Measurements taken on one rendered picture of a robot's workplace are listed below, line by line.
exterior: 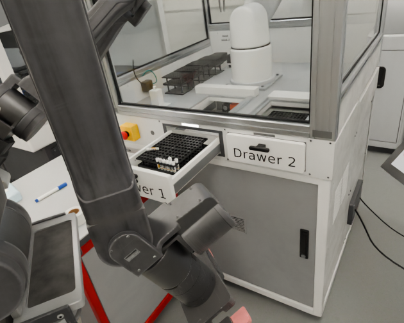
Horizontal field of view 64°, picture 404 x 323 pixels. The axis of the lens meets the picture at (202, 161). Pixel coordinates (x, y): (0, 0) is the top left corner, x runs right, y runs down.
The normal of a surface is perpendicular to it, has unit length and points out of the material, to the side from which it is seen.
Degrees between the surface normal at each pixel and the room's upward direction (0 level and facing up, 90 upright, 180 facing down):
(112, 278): 90
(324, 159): 90
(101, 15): 69
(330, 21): 90
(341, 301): 0
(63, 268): 0
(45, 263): 0
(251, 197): 90
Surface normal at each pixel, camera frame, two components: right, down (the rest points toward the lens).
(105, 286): 0.84, 0.17
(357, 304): -0.14, -0.86
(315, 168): -0.53, 0.48
